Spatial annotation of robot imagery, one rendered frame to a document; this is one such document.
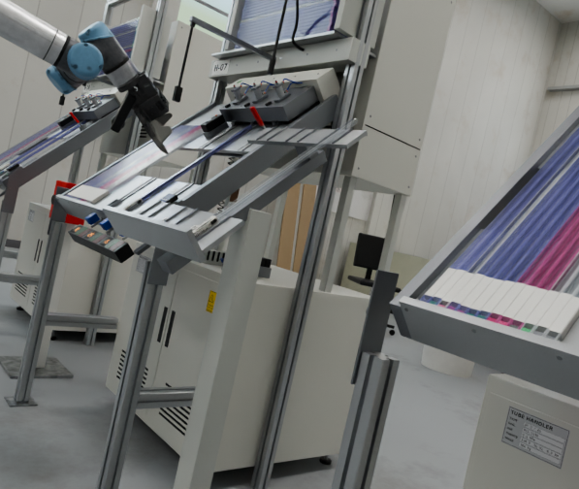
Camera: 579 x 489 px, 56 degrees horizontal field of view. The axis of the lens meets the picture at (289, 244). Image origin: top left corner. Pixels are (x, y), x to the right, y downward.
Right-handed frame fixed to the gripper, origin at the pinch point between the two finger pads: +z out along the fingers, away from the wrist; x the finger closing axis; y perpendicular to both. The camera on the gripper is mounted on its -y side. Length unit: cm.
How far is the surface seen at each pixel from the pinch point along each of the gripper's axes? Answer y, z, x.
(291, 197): -20, 301, 482
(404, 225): 108, 512, 588
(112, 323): -62, 53, 17
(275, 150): 26.5, 14.6, -8.6
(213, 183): 9.1, 8.5, -20.6
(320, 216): 28.0, 38.4, -12.3
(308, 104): 41.1, 13.5, 6.3
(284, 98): 35.6, 8.9, 8.3
